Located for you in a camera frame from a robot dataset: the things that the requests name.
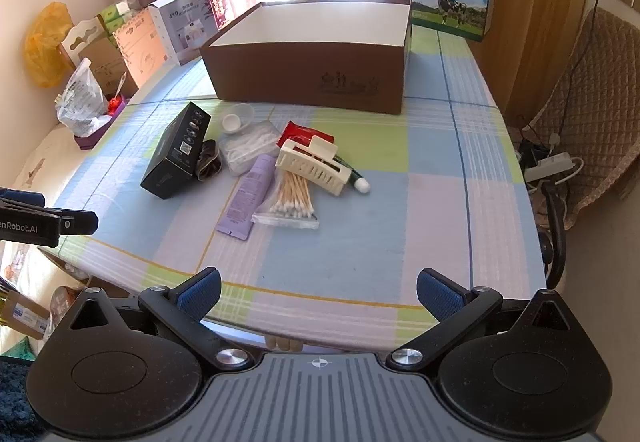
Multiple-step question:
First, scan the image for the orange plastic bag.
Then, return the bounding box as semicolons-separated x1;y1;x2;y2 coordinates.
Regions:
23;1;74;89

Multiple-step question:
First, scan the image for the black chair armrest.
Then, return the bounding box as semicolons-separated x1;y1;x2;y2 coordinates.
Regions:
538;181;566;289

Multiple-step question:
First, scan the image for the quilted brown chair cover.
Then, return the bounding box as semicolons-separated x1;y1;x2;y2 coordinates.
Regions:
532;8;639;228

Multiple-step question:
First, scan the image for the black power cable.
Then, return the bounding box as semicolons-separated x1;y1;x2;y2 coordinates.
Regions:
516;0;622;134

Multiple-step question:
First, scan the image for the green white tube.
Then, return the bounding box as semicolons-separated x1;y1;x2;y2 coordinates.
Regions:
334;155;371;194

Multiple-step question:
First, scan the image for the pink printed box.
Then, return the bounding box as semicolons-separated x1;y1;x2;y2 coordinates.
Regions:
114;8;167;88

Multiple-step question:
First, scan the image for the cream hair claw clip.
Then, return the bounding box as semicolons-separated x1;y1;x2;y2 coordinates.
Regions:
276;136;352;196

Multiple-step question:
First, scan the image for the brown cardboard carton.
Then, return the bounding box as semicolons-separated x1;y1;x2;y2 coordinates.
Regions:
58;17;138;98

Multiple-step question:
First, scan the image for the black shaver box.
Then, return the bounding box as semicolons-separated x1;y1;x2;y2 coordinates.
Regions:
140;102;210;199

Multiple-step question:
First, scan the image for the large brown cardboard box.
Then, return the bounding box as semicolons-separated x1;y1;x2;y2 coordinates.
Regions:
201;0;411;115

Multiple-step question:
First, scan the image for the red gift box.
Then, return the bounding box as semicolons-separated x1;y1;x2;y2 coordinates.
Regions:
209;0;229;29

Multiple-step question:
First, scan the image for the white power strip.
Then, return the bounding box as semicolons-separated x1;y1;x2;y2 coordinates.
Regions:
524;152;574;182

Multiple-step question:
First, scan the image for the white humidifier box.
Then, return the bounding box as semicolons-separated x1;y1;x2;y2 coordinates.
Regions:
148;0;218;65

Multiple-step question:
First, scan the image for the purple tray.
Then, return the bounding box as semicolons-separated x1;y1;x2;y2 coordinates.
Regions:
74;100;128;150

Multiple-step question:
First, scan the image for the brown velvet scrunchie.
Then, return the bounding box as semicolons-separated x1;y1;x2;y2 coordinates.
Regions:
195;139;222;182

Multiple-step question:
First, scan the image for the bag of cotton swabs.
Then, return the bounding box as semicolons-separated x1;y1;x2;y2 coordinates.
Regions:
252;169;320;230

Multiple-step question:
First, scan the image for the red snack packet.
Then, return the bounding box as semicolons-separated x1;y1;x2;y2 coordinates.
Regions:
277;121;334;147

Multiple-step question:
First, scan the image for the clear plastic bag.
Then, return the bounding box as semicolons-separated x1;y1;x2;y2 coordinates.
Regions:
54;58;110;138

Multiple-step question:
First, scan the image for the purple cosmetic tube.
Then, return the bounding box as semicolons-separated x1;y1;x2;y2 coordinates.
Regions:
216;154;276;240

